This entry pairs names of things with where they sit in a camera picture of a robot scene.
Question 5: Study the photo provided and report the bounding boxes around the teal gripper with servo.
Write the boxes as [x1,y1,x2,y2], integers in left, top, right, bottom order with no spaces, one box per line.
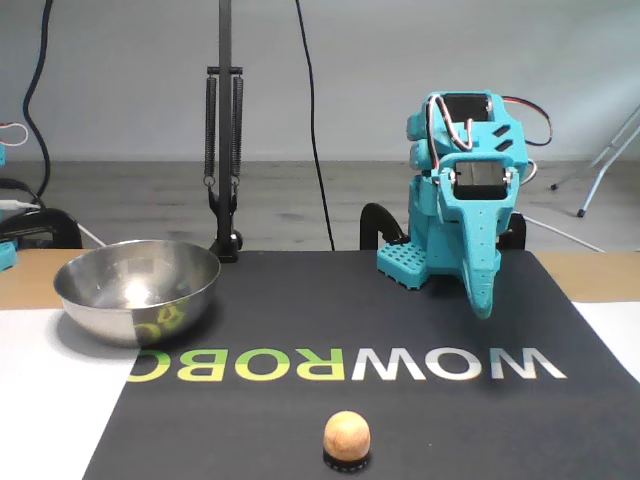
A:
[437,153,519,322]

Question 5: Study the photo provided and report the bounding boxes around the wooden ball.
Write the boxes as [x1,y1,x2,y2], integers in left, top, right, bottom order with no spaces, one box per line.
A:
[323,410,373,474]

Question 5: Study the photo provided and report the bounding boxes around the metal bowl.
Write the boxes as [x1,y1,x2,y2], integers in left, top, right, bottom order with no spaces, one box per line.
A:
[53,238,222,350]

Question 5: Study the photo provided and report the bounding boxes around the black C-clamp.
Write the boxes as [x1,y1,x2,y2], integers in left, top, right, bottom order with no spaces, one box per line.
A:
[497,212,527,251]
[360,202,407,251]
[0,208,84,250]

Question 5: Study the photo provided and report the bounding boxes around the white metal stand legs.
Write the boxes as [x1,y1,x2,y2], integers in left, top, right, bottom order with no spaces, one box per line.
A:
[549,104,640,219]

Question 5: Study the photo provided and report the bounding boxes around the white paper sheet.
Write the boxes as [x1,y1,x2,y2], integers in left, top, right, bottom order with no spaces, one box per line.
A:
[571,299,640,386]
[0,307,144,480]

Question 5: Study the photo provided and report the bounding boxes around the black mat with WOWROBO print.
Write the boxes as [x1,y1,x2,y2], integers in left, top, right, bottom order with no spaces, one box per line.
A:
[82,249,640,480]

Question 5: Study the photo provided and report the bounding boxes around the teal printed part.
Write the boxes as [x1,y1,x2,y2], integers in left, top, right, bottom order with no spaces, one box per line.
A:
[0,239,19,273]

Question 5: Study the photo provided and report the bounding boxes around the red white black servo wire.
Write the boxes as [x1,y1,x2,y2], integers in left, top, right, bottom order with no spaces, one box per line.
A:
[428,93,476,151]

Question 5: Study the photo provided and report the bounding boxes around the thin black cable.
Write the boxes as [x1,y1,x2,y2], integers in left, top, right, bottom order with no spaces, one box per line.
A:
[294,0,336,252]

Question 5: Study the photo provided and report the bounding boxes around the dark blue cable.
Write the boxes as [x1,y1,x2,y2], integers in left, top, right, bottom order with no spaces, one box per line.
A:
[22,0,54,211]

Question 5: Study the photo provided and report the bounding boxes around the red and white wire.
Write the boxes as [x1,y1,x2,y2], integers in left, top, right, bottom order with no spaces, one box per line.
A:
[0,122,30,147]

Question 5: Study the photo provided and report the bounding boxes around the black plug cable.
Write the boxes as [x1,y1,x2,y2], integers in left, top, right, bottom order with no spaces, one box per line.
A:
[0,177,41,202]

